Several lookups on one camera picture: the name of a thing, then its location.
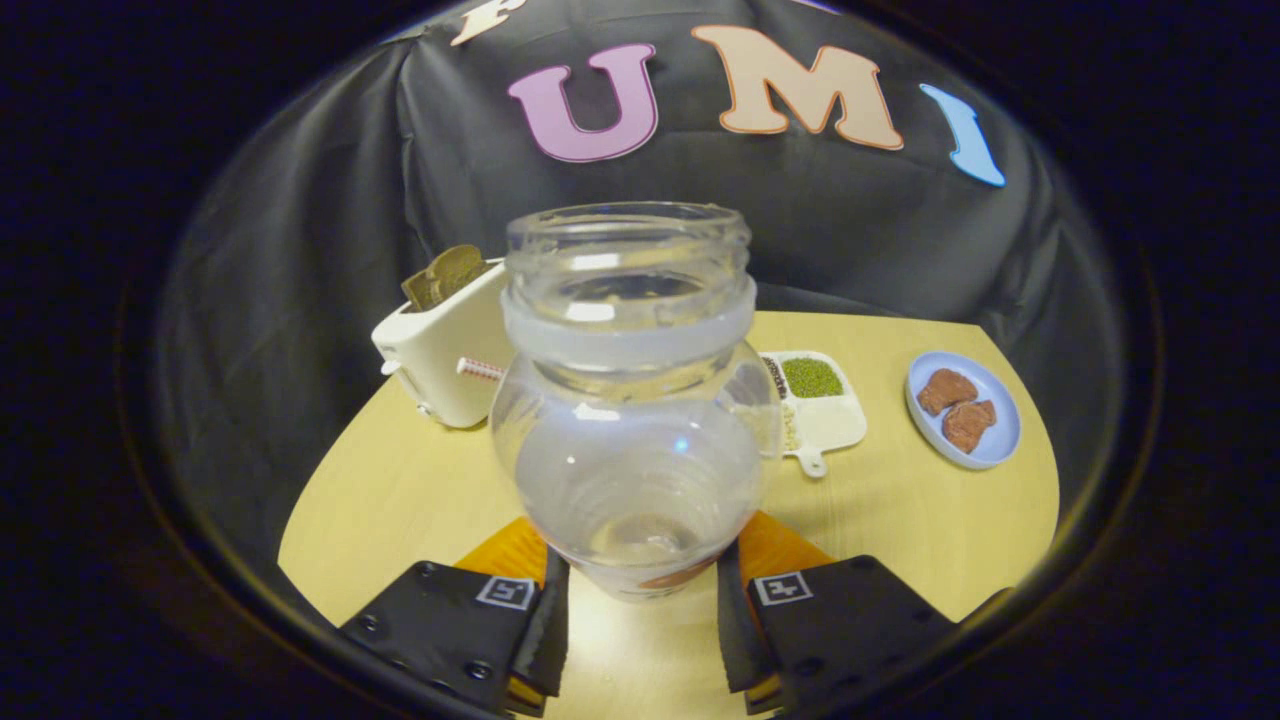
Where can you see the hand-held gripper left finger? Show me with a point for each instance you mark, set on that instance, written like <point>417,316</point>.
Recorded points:
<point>450,625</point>

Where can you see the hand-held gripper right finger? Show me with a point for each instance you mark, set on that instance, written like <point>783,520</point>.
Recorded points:
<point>850,625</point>

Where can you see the clear plastic juice bottle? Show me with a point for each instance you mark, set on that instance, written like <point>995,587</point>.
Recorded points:
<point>640,470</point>

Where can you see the light wooden table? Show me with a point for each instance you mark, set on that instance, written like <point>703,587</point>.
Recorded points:
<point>420,500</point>

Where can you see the white divided bean dish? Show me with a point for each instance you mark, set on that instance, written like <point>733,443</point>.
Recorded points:
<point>830,425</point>

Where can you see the brown meat piece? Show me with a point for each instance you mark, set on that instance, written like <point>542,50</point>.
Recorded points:
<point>968,426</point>
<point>946,390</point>

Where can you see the striped straw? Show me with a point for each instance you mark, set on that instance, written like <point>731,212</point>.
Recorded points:
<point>482,369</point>

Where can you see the white toaster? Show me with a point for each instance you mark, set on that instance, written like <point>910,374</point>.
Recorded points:
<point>440,360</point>

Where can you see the light blue plate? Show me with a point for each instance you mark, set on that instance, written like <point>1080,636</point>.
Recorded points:
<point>1000,395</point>

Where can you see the brown toast slice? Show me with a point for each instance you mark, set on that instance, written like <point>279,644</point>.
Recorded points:
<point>445,276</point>

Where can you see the black backdrop cloth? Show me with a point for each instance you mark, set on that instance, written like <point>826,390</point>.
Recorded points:
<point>300,250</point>

